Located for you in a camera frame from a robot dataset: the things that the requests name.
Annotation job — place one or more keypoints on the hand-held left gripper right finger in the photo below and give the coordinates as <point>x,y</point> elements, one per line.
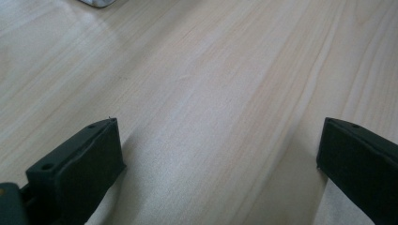
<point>359,162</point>

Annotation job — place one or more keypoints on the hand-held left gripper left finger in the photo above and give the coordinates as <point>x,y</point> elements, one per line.
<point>78,168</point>

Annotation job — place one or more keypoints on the grey cloth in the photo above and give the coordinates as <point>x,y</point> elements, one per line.
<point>97,2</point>

